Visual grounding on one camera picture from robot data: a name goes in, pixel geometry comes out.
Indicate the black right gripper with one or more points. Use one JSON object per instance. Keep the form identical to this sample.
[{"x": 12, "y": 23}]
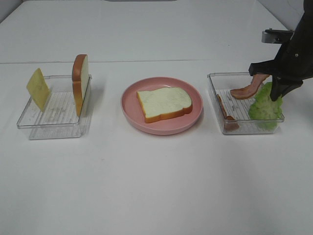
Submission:
[{"x": 292, "y": 64}]

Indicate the bacon strip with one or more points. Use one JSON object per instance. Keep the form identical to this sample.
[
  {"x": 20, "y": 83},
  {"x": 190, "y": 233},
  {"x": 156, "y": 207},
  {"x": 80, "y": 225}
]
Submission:
[
  {"x": 247, "y": 90},
  {"x": 229, "y": 122}
]

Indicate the green lettuce leaf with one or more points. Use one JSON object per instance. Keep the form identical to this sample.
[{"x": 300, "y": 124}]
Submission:
[{"x": 265, "y": 109}]

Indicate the bacon strip front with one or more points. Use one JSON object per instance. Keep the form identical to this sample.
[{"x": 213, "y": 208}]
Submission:
[{"x": 229, "y": 122}]

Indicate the white bread slice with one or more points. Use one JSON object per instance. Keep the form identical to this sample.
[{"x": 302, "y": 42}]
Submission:
[{"x": 164, "y": 103}]

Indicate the yellow cheese slice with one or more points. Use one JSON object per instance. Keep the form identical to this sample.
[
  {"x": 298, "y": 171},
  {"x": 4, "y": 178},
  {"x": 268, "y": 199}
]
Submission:
[{"x": 38, "y": 89}]

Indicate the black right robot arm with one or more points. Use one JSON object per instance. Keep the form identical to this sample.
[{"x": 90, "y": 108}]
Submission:
[{"x": 305, "y": 25}]

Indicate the clear right plastic container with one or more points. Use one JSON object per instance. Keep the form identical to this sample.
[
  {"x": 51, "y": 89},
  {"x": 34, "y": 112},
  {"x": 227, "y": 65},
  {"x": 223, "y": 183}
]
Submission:
[{"x": 221, "y": 84}]

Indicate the clear plastic container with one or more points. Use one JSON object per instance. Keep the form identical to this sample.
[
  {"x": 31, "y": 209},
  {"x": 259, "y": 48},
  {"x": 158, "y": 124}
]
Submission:
[
  {"x": 221, "y": 84},
  {"x": 59, "y": 120}
]

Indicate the pink round plate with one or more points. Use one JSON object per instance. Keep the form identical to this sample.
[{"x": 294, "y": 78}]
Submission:
[{"x": 134, "y": 114}]

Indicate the upright bread slice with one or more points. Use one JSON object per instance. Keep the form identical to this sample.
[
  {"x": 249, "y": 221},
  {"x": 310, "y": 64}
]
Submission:
[{"x": 80, "y": 79}]

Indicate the clear left plastic container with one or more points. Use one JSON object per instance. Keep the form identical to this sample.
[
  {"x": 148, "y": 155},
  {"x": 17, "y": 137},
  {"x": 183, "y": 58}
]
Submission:
[{"x": 59, "y": 120}]

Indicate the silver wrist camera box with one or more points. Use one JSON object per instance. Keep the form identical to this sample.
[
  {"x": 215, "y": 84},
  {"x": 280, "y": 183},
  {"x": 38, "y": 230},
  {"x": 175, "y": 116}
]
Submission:
[{"x": 274, "y": 36}]

